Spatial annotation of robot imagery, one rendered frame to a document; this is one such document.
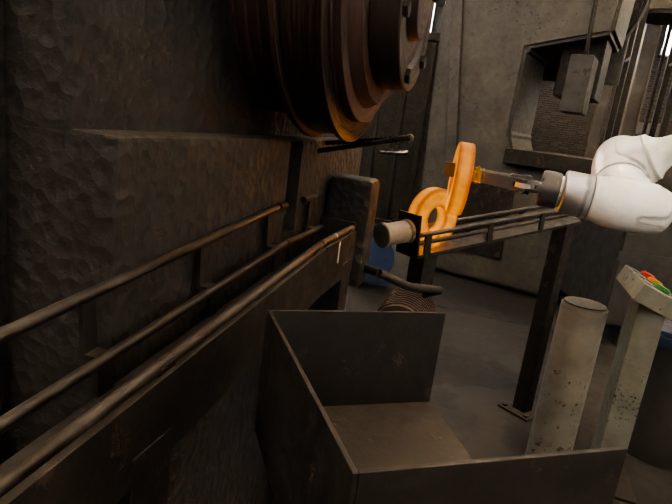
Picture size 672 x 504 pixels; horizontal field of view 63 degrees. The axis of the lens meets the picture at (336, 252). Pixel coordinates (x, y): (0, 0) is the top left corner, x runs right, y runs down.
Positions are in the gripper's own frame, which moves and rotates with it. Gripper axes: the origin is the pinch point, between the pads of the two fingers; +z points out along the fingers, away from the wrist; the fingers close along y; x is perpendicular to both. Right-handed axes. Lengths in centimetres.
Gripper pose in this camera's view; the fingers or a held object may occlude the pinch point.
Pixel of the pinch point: (460, 171)
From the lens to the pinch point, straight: 121.1
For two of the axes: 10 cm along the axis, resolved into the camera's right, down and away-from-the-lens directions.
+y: 3.0, -1.8, 9.4
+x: 1.8, -9.5, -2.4
